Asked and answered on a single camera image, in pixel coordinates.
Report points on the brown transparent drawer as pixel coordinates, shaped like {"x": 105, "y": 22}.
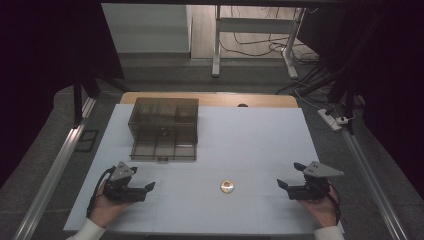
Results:
{"x": 163, "y": 150}

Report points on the brown transparent drawer box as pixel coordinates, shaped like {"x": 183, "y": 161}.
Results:
{"x": 163, "y": 115}

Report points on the black curtain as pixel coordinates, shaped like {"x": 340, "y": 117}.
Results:
{"x": 383, "y": 66}
{"x": 43, "y": 66}

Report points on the white cabinet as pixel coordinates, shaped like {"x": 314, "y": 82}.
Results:
{"x": 146, "y": 30}

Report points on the white power strip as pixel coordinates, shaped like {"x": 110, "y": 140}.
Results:
{"x": 328, "y": 119}

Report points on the black square floor frame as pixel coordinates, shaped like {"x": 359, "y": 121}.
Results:
{"x": 86, "y": 140}

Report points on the person's right hand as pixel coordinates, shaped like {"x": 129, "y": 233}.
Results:
{"x": 321, "y": 210}

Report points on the person's left hand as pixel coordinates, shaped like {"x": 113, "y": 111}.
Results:
{"x": 106, "y": 210}

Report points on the wooden table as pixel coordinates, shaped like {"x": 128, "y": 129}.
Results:
{"x": 213, "y": 99}

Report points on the white table cover sheet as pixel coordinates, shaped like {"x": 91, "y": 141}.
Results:
{"x": 250, "y": 143}

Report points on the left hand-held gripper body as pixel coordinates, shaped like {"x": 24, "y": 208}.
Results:
{"x": 121, "y": 190}

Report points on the white plug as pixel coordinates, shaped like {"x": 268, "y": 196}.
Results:
{"x": 342, "y": 120}

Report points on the white metal desk frame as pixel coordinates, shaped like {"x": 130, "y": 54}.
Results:
{"x": 256, "y": 25}

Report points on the small round golden disc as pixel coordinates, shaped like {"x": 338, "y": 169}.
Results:
{"x": 227, "y": 186}

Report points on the aluminium rail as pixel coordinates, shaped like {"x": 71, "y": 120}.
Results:
{"x": 373, "y": 186}
{"x": 55, "y": 173}

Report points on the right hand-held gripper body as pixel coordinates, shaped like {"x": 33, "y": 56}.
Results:
{"x": 311, "y": 186}

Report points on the black table grommet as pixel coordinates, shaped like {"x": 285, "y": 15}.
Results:
{"x": 242, "y": 105}

